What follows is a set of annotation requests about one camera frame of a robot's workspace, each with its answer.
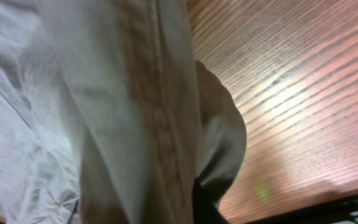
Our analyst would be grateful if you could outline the grey shorts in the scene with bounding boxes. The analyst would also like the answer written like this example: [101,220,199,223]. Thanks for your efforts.
[37,0,247,223]

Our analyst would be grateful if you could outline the beige folded shorts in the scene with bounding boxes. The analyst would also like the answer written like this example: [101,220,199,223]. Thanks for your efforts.
[0,1,80,223]

